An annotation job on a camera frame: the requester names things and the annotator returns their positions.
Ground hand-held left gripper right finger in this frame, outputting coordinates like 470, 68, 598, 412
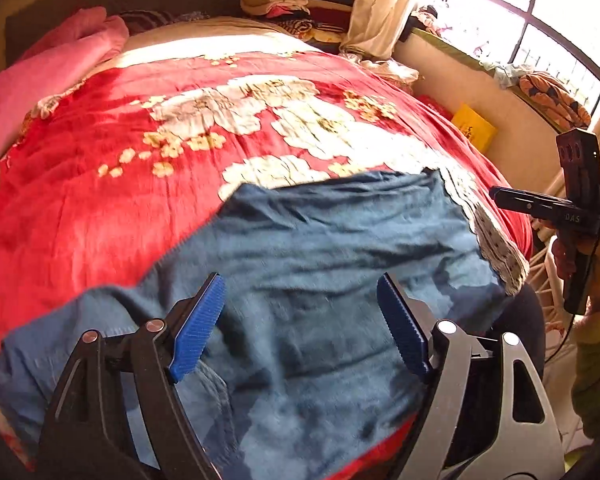
376, 272, 566, 480

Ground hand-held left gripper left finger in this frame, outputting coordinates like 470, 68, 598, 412
35, 272, 228, 480

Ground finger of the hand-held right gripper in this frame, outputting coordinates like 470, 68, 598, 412
489, 186, 563, 221

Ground blue denim pants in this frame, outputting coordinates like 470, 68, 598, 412
0, 169, 531, 480

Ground orange patterned cloth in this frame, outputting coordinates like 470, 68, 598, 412
519, 71, 592, 131

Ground yellow box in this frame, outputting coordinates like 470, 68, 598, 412
451, 103, 497, 153

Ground person's leg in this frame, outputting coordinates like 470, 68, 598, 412
490, 282, 547, 381

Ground light blue cloth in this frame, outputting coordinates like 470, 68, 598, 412
480, 57, 533, 88

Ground red floral blanket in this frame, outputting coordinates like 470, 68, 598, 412
0, 50, 536, 480

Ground green windowsill cloth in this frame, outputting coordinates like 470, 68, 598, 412
410, 27, 581, 126

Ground barred window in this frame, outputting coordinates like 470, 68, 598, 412
420, 0, 600, 116

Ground white lace cloth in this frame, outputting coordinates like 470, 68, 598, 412
357, 55, 422, 88

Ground cream curtain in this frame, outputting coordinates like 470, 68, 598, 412
340, 0, 456, 61

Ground cream bed sheet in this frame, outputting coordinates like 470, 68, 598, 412
95, 16, 326, 71

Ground pink quilt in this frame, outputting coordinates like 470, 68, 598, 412
0, 6, 131, 181

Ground pile of folded clothes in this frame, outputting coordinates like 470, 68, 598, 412
240, 0, 366, 43

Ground striped pillow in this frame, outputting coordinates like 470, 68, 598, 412
117, 9, 213, 36

